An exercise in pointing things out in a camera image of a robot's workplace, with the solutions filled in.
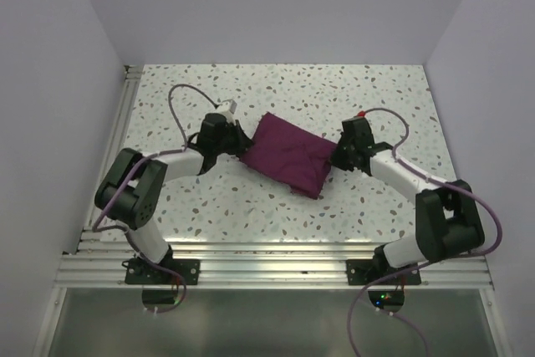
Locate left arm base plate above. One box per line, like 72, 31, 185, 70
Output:
121, 258, 201, 286

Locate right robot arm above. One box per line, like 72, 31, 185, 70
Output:
331, 116, 485, 284

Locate aluminium frame rails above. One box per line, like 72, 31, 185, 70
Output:
36, 64, 508, 356

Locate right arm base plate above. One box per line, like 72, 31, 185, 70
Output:
345, 259, 422, 286

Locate purple cloth mat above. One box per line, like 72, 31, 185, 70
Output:
240, 113, 336, 199

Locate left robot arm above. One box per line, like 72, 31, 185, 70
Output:
92, 112, 253, 286

